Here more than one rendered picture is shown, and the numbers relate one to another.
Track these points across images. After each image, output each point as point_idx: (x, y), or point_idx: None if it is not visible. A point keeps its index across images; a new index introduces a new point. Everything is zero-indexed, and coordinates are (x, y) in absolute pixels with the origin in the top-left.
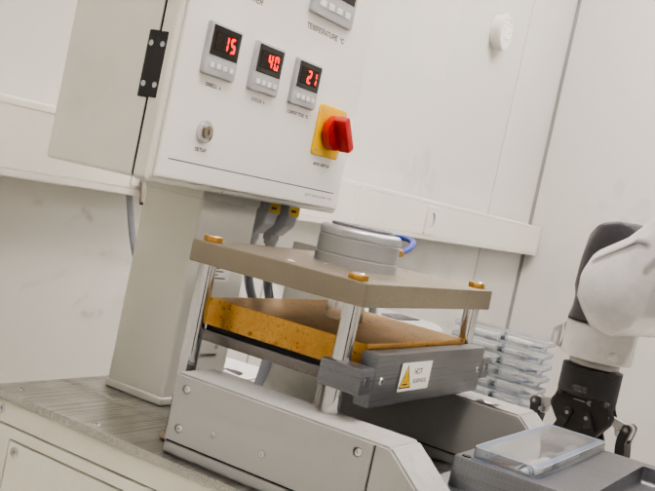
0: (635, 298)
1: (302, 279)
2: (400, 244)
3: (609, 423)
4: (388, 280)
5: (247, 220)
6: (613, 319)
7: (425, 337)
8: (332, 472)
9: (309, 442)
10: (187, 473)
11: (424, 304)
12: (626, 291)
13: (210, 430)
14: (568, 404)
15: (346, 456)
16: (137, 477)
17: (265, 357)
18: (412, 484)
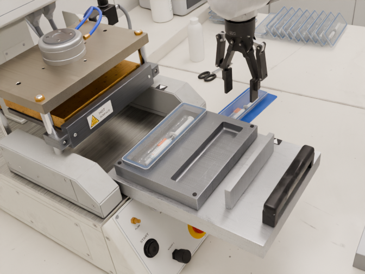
0: (231, 4)
1: (19, 100)
2: (78, 41)
3: (251, 44)
4: (68, 76)
5: (21, 25)
6: (224, 14)
7: (111, 79)
8: (62, 186)
9: (49, 174)
10: (18, 182)
11: (93, 78)
12: (225, 1)
13: (18, 165)
14: (232, 37)
15: (63, 181)
16: (7, 180)
17: (33, 121)
18: (89, 193)
